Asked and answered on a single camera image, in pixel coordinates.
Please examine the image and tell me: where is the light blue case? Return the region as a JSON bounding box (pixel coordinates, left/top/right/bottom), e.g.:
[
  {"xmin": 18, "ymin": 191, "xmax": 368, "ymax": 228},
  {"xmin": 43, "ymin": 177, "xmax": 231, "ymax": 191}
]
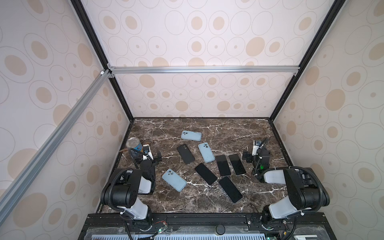
[
  {"xmin": 181, "ymin": 131, "xmax": 202, "ymax": 142},
  {"xmin": 198, "ymin": 143, "xmax": 215, "ymax": 163},
  {"xmin": 162, "ymin": 169, "xmax": 187, "ymax": 192}
]

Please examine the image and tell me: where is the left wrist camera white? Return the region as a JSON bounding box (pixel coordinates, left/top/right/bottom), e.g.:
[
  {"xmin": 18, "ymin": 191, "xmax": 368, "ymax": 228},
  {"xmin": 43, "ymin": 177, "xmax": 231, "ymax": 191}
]
[{"xmin": 142, "ymin": 144, "xmax": 154, "ymax": 161}]

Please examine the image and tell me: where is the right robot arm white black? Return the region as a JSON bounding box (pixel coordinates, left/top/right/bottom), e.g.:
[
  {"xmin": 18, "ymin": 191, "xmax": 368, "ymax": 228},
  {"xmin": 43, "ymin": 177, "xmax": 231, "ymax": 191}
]
[{"xmin": 242, "ymin": 146, "xmax": 331, "ymax": 225}]

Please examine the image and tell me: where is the black phone case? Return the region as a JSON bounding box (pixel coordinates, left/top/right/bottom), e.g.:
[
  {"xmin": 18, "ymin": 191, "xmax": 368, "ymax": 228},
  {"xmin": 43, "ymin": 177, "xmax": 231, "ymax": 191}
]
[{"xmin": 177, "ymin": 144, "xmax": 195, "ymax": 164}]

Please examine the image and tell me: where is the black phone middle left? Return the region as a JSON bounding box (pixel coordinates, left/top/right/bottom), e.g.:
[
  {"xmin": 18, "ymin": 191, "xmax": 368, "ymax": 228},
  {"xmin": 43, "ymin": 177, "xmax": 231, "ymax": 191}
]
[{"xmin": 216, "ymin": 155, "xmax": 231, "ymax": 177}]

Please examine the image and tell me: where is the black frame post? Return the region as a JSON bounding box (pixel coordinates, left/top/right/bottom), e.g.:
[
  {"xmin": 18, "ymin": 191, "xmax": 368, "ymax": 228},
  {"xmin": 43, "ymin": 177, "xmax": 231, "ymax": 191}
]
[
  {"xmin": 269, "ymin": 0, "xmax": 346, "ymax": 123},
  {"xmin": 70, "ymin": 0, "xmax": 135, "ymax": 122}
]

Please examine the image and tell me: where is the black phone middle right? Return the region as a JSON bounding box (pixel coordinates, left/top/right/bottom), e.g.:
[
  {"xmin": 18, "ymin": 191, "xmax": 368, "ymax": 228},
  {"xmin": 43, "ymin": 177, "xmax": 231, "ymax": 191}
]
[{"xmin": 229, "ymin": 154, "xmax": 246, "ymax": 176}]

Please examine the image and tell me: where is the left diagonal aluminium rail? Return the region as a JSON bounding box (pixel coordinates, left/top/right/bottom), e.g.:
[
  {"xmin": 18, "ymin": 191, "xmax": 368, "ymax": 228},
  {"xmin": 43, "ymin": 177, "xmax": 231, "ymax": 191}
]
[{"xmin": 1, "ymin": 69, "xmax": 112, "ymax": 224}]

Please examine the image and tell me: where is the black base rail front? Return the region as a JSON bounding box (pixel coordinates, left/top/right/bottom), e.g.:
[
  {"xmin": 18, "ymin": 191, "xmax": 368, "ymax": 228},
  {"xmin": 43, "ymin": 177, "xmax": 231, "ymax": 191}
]
[{"xmin": 79, "ymin": 212, "xmax": 336, "ymax": 240}]

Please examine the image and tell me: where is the black phone purple edge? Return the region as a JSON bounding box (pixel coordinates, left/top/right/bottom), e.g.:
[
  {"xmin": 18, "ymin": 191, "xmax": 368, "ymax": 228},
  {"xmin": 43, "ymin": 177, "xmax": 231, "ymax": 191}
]
[{"xmin": 195, "ymin": 163, "xmax": 218, "ymax": 186}]

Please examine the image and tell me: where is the horizontal aluminium rail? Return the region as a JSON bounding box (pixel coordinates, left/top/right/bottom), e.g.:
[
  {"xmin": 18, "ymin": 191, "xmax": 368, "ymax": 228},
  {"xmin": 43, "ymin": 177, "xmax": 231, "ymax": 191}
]
[{"xmin": 110, "ymin": 65, "xmax": 300, "ymax": 75}]

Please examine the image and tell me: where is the black phone front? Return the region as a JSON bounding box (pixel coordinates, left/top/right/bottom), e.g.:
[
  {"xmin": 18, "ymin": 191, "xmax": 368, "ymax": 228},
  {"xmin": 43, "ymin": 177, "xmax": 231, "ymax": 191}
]
[{"xmin": 219, "ymin": 177, "xmax": 243, "ymax": 203}]

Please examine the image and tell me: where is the right black frame post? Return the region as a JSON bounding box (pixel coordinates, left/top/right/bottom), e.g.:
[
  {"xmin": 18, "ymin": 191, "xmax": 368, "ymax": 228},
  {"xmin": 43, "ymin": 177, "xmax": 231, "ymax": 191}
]
[{"xmin": 269, "ymin": 0, "xmax": 346, "ymax": 123}]

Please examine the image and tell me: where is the blue tin can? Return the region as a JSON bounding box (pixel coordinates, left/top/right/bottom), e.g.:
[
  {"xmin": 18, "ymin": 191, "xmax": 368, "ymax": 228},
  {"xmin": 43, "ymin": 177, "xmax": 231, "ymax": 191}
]
[{"xmin": 126, "ymin": 137, "xmax": 143, "ymax": 158}]

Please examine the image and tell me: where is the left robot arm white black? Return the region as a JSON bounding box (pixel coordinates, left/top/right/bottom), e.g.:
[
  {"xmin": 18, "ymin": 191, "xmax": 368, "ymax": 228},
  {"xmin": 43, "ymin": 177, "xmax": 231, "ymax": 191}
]
[{"xmin": 100, "ymin": 152, "xmax": 162, "ymax": 227}]

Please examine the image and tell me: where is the left black frame post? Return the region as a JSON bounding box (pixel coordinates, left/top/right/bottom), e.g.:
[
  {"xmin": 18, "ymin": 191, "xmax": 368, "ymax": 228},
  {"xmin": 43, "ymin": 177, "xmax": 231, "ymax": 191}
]
[{"xmin": 70, "ymin": 0, "xmax": 135, "ymax": 122}]

